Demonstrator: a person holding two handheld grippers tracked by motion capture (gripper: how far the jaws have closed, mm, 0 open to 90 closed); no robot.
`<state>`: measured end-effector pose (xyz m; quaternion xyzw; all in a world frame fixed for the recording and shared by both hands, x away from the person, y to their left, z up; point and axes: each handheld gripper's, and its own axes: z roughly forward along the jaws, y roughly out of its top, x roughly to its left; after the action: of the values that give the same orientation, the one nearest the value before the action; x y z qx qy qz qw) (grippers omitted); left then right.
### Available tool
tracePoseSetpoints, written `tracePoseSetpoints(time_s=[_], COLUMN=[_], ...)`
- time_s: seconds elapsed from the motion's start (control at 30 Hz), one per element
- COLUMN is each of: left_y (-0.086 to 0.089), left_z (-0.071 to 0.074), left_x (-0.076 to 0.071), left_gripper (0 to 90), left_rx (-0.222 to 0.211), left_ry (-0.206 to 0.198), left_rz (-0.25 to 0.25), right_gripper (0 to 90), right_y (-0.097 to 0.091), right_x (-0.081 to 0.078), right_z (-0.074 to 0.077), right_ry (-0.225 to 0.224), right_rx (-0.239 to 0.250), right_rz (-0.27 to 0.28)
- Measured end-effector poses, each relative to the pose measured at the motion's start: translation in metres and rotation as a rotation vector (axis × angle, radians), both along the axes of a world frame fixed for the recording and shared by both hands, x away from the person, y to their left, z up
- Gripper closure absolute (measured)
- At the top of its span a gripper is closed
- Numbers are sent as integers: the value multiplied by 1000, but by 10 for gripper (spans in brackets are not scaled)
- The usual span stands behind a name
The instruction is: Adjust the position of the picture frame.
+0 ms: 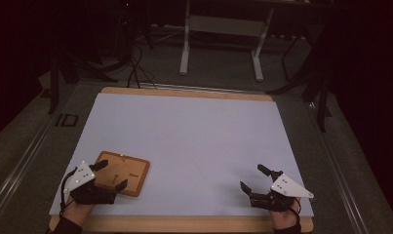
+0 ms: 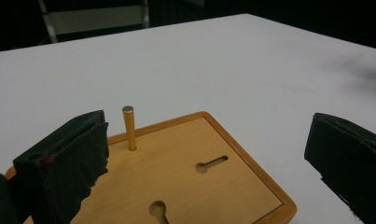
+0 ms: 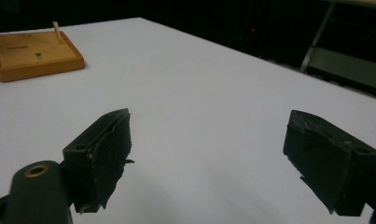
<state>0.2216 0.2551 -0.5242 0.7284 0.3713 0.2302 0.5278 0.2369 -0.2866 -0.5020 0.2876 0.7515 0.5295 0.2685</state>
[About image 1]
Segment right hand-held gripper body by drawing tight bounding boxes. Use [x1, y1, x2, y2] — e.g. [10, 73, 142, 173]
[249, 173, 315, 213]

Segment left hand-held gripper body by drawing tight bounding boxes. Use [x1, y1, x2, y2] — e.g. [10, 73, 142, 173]
[63, 161, 118, 206]

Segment wooden picture frame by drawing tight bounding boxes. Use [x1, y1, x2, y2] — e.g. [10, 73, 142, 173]
[94, 150, 151, 198]

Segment person's left hand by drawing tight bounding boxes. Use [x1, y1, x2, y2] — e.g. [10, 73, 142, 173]
[60, 196, 95, 227]

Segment person's right hand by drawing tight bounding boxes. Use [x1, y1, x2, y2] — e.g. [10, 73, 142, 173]
[269, 196, 302, 232]

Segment white table mat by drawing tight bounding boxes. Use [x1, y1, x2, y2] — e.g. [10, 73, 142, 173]
[49, 93, 315, 218]

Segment black metal stand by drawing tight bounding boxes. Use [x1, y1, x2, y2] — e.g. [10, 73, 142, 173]
[265, 28, 334, 134]
[47, 45, 120, 115]

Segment left hand-held gripper cable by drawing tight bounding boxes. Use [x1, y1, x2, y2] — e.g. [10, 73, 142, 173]
[59, 167, 79, 213]

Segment hand-held gripper cable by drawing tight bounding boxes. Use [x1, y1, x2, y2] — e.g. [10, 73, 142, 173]
[280, 196, 303, 226]
[59, 167, 79, 213]

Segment right hand-held gripper cable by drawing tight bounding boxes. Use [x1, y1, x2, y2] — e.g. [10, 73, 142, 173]
[280, 196, 303, 226]

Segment black rectangular floor bracket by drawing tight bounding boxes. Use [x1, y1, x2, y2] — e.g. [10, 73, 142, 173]
[55, 113, 79, 128]

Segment metal floor rail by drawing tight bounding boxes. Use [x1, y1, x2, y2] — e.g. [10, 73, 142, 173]
[304, 100, 370, 234]
[0, 108, 62, 222]

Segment black floor cables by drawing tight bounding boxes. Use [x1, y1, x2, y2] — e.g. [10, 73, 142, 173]
[127, 41, 158, 90]

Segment white metal desk frame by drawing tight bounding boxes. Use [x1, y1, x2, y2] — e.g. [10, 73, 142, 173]
[178, 0, 277, 83]

